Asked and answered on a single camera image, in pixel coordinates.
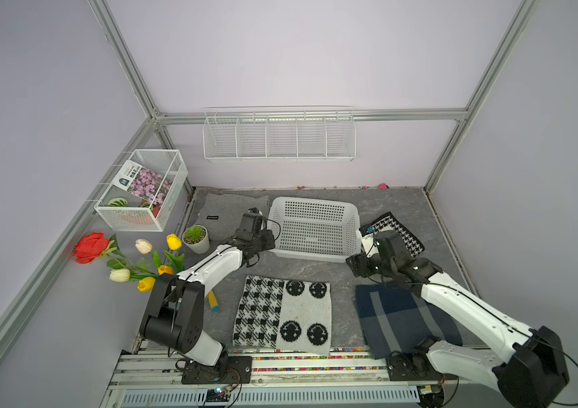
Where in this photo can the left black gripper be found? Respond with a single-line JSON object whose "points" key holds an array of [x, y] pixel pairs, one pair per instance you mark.
{"points": [[269, 244]]}

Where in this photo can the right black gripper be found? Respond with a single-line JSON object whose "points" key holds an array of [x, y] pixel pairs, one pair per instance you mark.
{"points": [[358, 261]]}

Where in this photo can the small houndstooth scarf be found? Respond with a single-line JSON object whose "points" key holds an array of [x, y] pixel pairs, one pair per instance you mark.
{"points": [[387, 222]]}

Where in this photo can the navy blue striped scarf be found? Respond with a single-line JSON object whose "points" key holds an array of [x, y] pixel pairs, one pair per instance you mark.
{"points": [[395, 320]]}

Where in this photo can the white plastic perforated basket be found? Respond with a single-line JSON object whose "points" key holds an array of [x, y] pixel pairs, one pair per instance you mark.
{"points": [[315, 230]]}

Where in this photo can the black white patterned scarf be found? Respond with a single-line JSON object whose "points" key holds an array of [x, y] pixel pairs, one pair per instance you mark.
{"points": [[290, 315]]}

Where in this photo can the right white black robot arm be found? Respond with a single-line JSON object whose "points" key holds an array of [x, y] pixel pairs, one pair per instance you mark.
{"points": [[526, 366]]}

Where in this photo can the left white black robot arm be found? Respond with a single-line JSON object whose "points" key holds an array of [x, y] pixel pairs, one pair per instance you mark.
{"points": [[174, 315]]}

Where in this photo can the grey folded scarf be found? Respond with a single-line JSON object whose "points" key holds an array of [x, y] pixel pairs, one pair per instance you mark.
{"points": [[221, 214]]}

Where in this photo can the small potted green plant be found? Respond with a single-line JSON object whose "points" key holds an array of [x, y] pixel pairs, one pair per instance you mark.
{"points": [[196, 238]]}

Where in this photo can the flower seed packet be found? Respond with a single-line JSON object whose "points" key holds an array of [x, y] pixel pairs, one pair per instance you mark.
{"points": [[142, 182]]}

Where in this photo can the artificial tulip bouquet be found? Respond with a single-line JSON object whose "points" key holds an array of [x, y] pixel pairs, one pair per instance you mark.
{"points": [[152, 264]]}

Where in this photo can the red artificial rose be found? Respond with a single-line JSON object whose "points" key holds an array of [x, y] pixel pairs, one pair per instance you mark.
{"points": [[90, 247]]}

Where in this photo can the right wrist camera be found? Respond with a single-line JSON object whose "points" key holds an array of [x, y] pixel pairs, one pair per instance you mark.
{"points": [[368, 242]]}

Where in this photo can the white wire wall shelf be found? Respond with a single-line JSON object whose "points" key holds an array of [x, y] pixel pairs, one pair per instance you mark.
{"points": [[279, 135]]}

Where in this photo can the white wire side basket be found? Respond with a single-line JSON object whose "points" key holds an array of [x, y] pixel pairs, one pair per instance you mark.
{"points": [[122, 211]]}

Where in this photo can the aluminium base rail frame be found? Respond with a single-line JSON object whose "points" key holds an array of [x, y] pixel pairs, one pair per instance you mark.
{"points": [[348, 377]]}

